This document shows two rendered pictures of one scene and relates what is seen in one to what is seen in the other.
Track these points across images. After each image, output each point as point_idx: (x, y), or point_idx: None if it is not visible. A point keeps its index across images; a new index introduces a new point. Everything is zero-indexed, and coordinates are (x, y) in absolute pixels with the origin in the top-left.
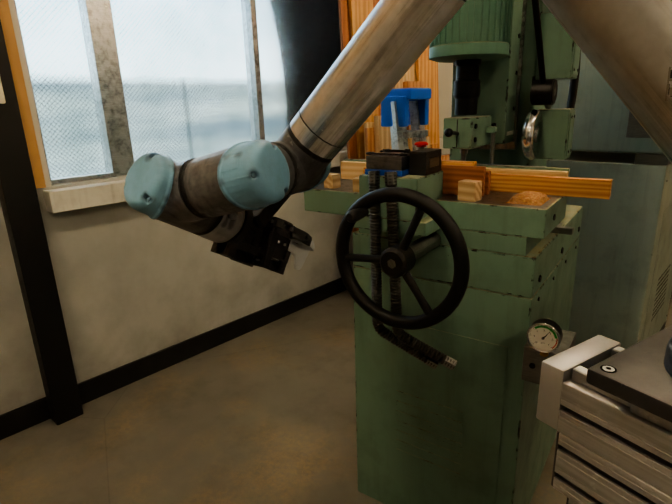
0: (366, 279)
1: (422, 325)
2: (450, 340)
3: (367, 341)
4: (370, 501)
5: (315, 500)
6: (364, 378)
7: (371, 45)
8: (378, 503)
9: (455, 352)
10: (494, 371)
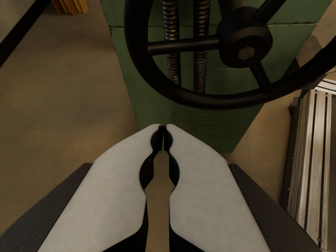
0: None
1: (259, 104)
2: (222, 74)
3: (141, 90)
4: (156, 156)
5: None
6: (142, 112)
7: None
8: (161, 155)
9: (225, 81)
10: (255, 85)
